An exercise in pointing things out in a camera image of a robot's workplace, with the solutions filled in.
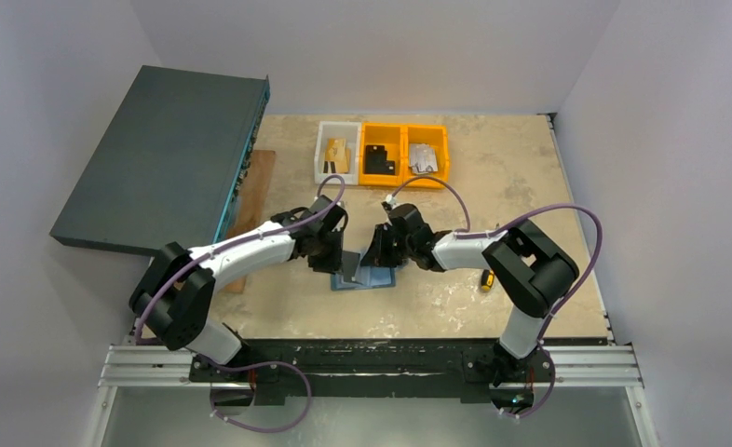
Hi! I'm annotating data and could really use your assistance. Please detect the dark grey network switch box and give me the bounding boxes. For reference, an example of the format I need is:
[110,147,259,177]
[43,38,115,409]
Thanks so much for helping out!
[50,65,270,257]

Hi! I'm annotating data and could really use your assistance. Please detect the teal card holder wallet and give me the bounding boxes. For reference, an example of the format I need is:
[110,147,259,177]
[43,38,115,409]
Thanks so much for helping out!
[331,267,396,291]

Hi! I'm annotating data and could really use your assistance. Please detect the yellow bin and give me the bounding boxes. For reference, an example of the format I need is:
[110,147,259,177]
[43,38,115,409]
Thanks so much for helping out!
[400,124,451,182]
[359,122,404,188]

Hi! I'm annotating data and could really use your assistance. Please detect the aluminium frame rail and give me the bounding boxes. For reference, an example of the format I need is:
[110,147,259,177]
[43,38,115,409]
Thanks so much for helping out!
[85,255,660,447]

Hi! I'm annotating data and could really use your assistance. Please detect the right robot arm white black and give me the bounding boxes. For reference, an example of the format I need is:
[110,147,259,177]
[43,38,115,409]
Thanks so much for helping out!
[359,203,580,359]

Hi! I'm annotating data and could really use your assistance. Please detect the silver cards in yellow bin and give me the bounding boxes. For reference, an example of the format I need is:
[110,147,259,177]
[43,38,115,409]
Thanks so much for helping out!
[408,143,439,175]

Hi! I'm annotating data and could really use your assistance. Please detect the black credit card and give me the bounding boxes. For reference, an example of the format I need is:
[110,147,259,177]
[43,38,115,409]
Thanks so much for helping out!
[340,251,361,284]

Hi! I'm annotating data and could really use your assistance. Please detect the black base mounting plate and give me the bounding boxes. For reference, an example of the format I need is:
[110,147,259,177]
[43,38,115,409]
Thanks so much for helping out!
[189,338,554,408]

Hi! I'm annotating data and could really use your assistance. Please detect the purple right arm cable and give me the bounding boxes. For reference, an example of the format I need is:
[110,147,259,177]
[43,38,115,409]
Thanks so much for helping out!
[387,175,605,421]

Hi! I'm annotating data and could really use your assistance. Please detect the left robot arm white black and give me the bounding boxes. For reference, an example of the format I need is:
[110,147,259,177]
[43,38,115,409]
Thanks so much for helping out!
[129,196,348,365]

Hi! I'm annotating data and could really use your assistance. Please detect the yellow handled screwdriver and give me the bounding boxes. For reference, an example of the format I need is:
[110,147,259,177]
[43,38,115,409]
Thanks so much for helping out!
[479,270,495,292]

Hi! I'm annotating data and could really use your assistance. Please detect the yellow bin right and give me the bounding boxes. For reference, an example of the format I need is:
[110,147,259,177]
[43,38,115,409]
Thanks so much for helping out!
[400,124,451,182]

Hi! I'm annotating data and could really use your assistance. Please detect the gold cards in white bin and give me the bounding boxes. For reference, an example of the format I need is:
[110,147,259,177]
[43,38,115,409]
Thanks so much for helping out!
[322,138,351,174]

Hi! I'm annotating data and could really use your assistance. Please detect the black cards in yellow bin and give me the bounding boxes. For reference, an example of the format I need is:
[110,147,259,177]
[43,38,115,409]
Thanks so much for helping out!
[362,144,397,176]

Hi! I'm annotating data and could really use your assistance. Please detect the yellow bin middle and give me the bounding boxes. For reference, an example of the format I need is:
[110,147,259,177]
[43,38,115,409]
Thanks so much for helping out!
[359,122,404,188]

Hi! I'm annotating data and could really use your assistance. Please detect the white plastic bin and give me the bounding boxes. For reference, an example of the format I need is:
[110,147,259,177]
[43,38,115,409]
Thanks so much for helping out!
[314,121,362,185]

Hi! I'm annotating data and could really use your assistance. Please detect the wooden board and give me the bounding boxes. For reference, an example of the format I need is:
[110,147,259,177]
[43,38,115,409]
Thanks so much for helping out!
[224,149,278,295]

